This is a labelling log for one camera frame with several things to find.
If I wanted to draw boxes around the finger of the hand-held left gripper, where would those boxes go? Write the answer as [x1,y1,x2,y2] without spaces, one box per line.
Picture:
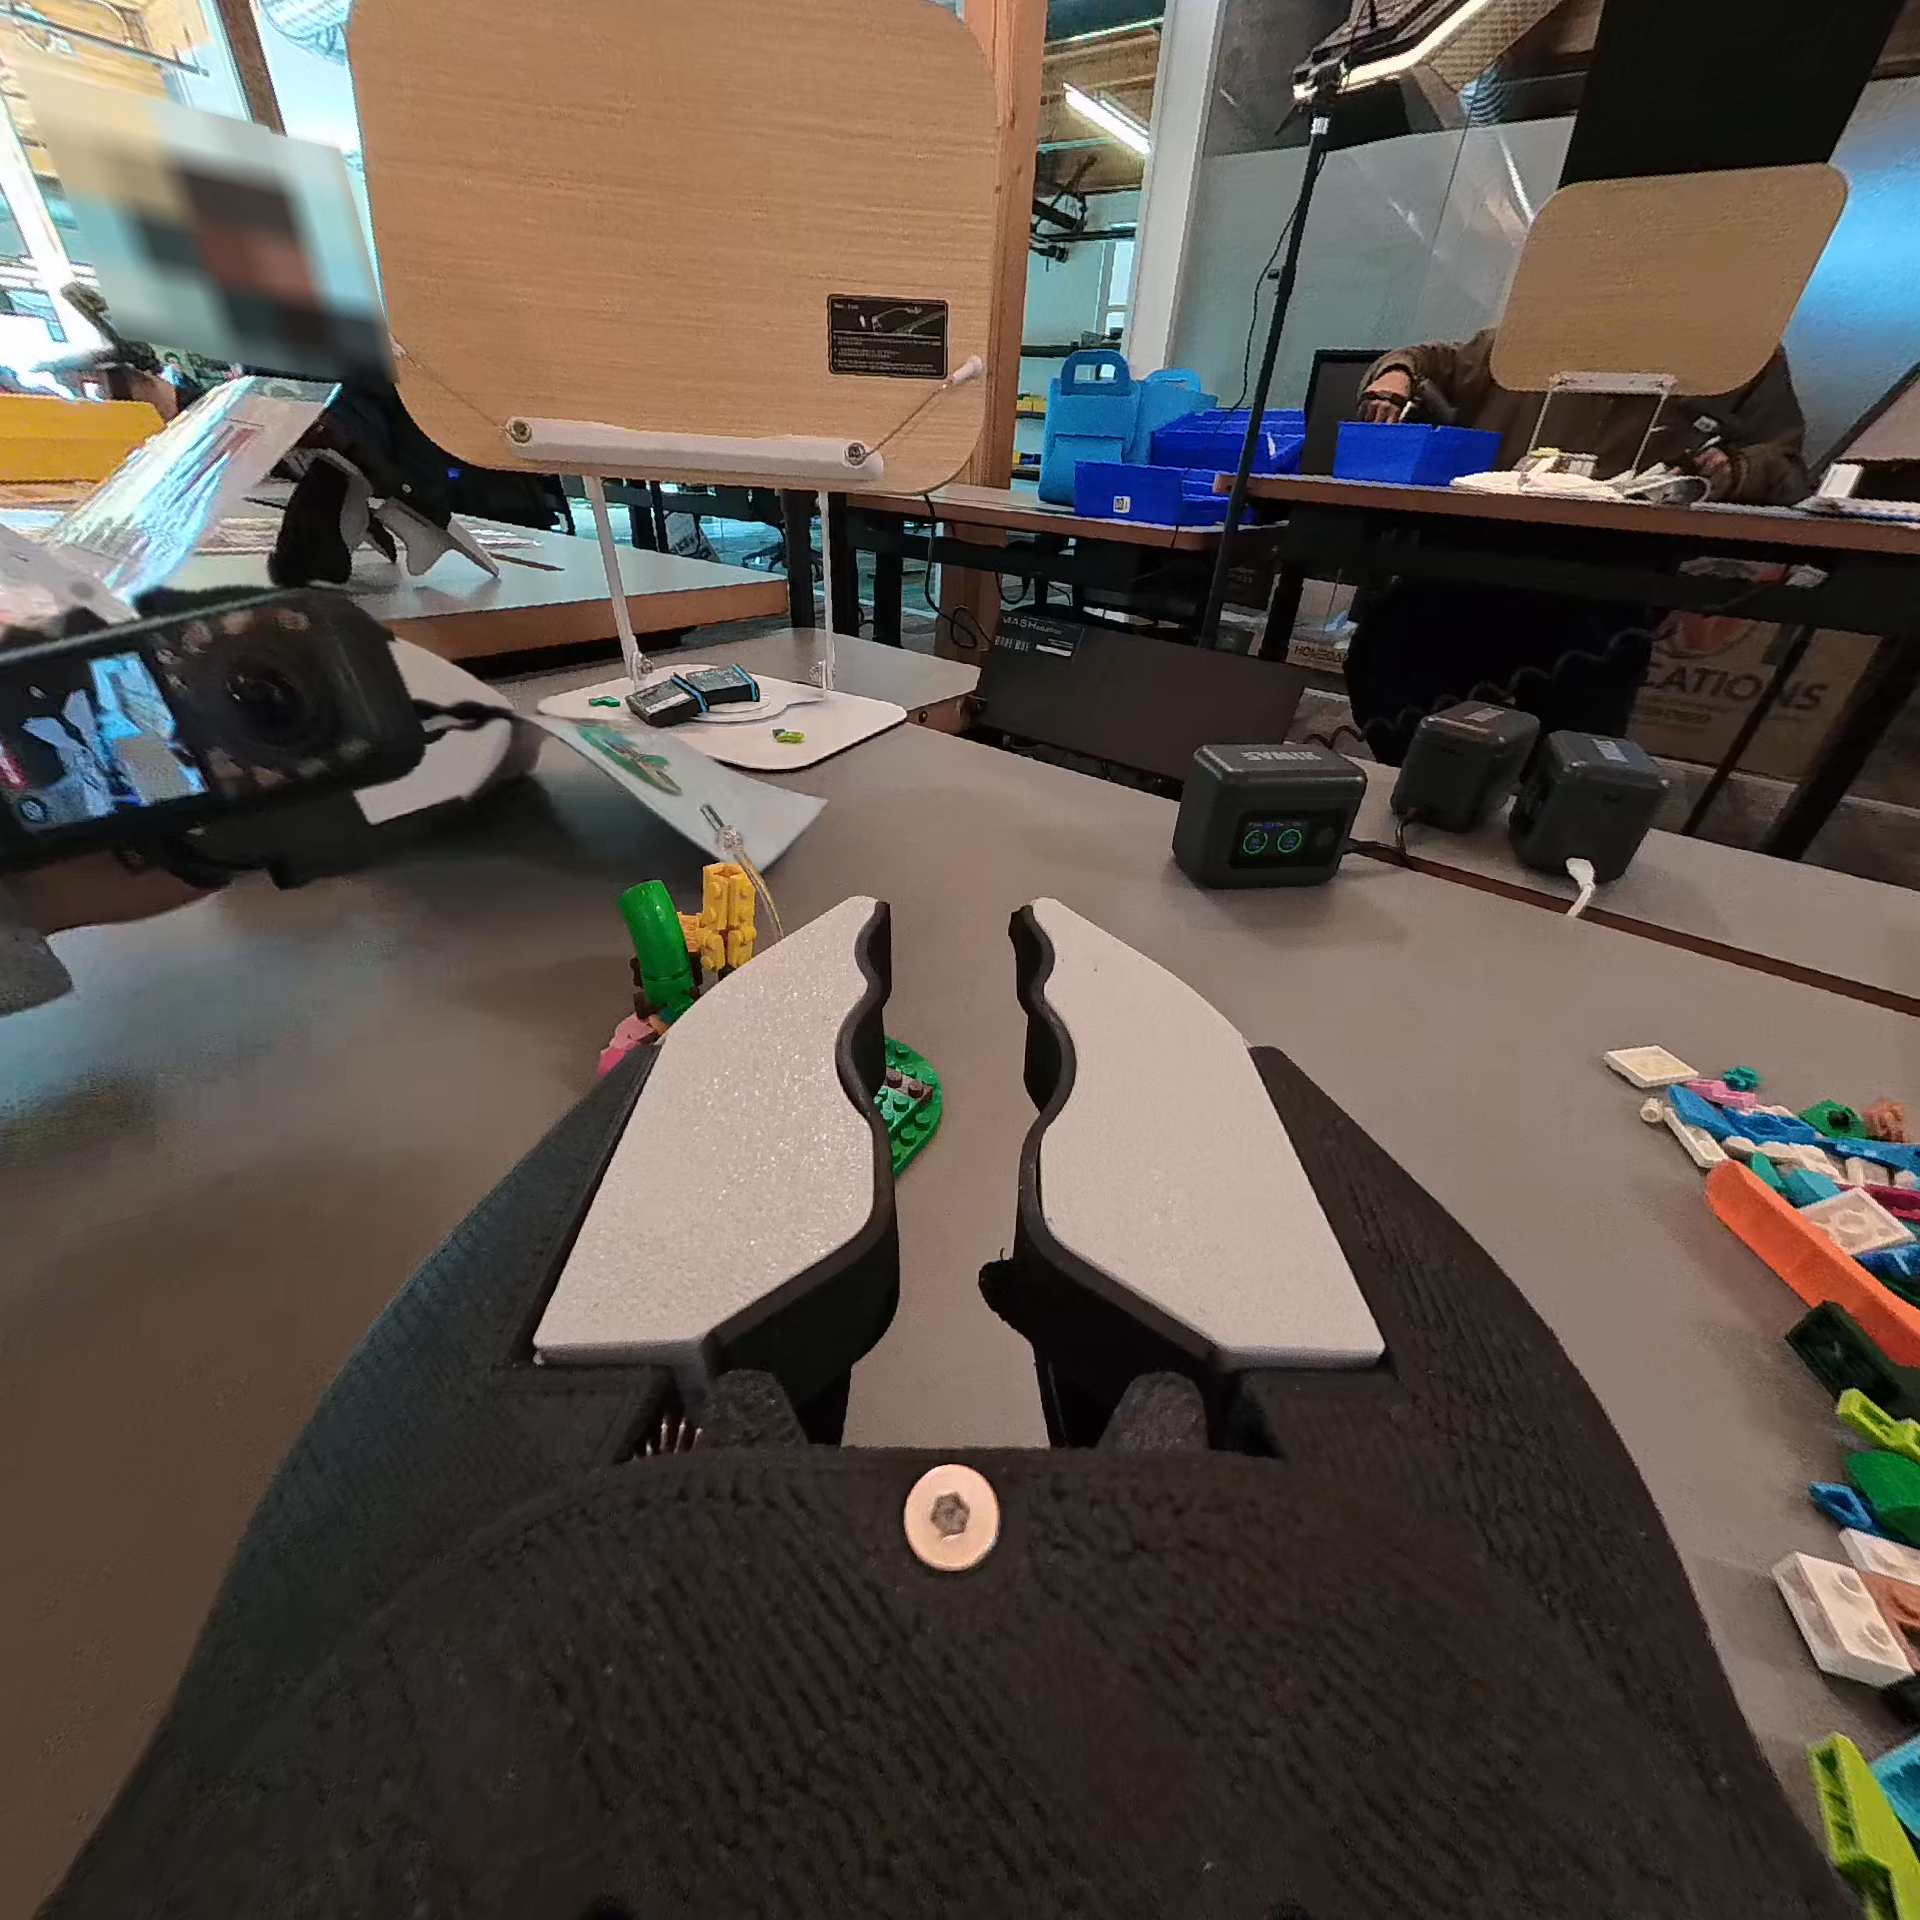
[356,724,543,829]
[393,636,521,729]

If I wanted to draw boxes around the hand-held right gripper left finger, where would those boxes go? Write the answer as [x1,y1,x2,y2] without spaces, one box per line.
[533,893,900,1375]

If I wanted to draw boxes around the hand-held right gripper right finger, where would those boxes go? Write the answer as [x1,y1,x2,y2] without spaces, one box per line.
[1008,893,1383,1375]

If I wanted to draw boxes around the green lego plant model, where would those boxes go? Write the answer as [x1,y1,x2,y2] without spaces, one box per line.
[598,808,948,1178]

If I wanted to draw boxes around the pile of loose lego bricks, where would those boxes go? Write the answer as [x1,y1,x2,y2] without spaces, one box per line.
[1602,1040,1920,1920]

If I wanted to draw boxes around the person's left hand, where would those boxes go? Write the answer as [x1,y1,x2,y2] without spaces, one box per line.
[0,857,263,941]

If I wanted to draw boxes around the light wood table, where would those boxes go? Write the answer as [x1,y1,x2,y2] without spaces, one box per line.
[0,479,794,666]

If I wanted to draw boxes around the white instruction booklet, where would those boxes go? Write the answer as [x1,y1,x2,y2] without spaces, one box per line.
[533,712,830,876]

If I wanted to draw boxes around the glossy instruction sheet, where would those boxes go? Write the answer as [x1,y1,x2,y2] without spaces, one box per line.
[0,375,341,633]

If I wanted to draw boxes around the dark grey charging box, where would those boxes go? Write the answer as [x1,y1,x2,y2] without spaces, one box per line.
[1509,729,1672,883]
[1172,740,1367,891]
[1392,697,1544,837]

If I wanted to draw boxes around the yellow plastic bin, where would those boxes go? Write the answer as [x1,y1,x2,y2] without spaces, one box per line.
[0,391,162,486]

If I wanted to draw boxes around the black cardboard box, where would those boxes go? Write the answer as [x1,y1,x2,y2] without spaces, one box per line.
[973,610,1310,784]

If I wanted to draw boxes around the wooden panel stand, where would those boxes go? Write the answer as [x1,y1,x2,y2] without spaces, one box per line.
[348,0,1003,778]
[1489,164,1852,482]

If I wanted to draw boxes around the wooden pillar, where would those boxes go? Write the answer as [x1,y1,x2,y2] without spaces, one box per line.
[959,0,1052,654]

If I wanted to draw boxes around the blue plastic bin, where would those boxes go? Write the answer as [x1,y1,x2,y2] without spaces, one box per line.
[1331,420,1506,486]
[1151,405,1310,469]
[1075,459,1254,528]

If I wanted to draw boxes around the blue tote bag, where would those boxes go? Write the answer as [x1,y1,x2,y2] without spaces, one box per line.
[1037,350,1222,505]

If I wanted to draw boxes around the brown edged work table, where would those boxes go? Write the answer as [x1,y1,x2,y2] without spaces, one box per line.
[833,473,1920,855]

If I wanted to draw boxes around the printed brown cardboard box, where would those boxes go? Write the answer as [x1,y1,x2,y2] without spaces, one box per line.
[1654,599,1885,779]

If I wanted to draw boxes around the black laptop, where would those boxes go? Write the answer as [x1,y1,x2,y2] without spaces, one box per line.
[1299,350,1396,477]

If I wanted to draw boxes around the black light stand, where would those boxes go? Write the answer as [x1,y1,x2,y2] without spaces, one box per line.
[1197,0,1503,648]

